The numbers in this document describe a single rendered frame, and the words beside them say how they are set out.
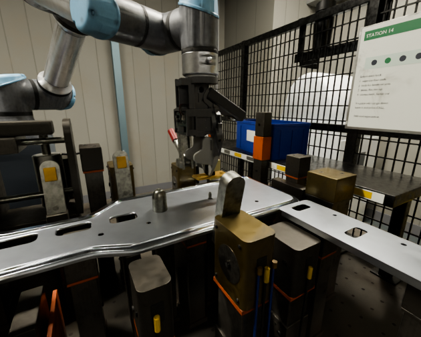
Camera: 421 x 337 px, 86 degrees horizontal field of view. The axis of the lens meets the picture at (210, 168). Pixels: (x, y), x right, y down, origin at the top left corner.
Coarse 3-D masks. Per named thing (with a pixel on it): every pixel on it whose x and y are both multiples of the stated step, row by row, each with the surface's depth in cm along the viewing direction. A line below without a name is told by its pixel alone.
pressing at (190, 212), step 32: (192, 192) 60; (256, 192) 60; (64, 224) 44; (96, 224) 44; (128, 224) 44; (160, 224) 44; (192, 224) 44; (0, 256) 34; (32, 256) 34; (64, 256) 35; (96, 256) 36
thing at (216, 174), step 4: (216, 172) 56; (220, 172) 56; (224, 172) 56; (192, 176) 53; (196, 176) 53; (200, 176) 53; (204, 176) 53; (208, 176) 53; (212, 176) 53; (216, 176) 53; (220, 176) 54; (200, 180) 51
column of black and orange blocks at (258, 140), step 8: (256, 112) 79; (264, 112) 76; (256, 120) 80; (264, 120) 77; (256, 128) 80; (264, 128) 77; (256, 136) 81; (264, 136) 78; (256, 144) 81; (264, 144) 79; (256, 152) 82; (264, 152) 80; (256, 160) 83; (264, 160) 81; (256, 168) 83; (264, 168) 82; (256, 176) 84; (264, 176) 83
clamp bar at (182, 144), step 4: (176, 124) 64; (180, 136) 64; (184, 136) 65; (188, 136) 65; (180, 140) 64; (184, 140) 65; (188, 140) 65; (180, 144) 64; (184, 144) 65; (188, 144) 66; (180, 148) 64; (184, 148) 65; (180, 152) 64; (184, 152) 66; (180, 156) 65; (192, 160) 66; (184, 164) 65; (192, 164) 66; (184, 168) 65
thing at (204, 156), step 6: (204, 138) 49; (210, 138) 49; (204, 144) 49; (210, 144) 50; (204, 150) 49; (210, 150) 50; (198, 156) 49; (204, 156) 50; (210, 156) 50; (216, 156) 50; (198, 162) 49; (204, 162) 50; (210, 162) 50; (216, 162) 51; (210, 168) 52; (210, 174) 52
